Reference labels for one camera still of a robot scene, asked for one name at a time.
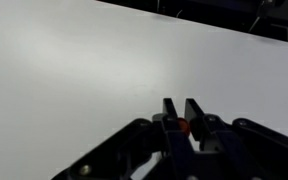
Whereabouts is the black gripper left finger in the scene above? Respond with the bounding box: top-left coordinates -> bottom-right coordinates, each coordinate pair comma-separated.
52,97 -> 198,180

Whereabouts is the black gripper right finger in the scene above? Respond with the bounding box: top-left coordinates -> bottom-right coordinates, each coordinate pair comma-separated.
184,97 -> 288,180

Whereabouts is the marker with red cap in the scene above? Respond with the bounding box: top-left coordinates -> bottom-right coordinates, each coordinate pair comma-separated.
177,117 -> 192,138

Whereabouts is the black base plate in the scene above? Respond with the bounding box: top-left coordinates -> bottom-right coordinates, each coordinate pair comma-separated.
97,0 -> 288,46

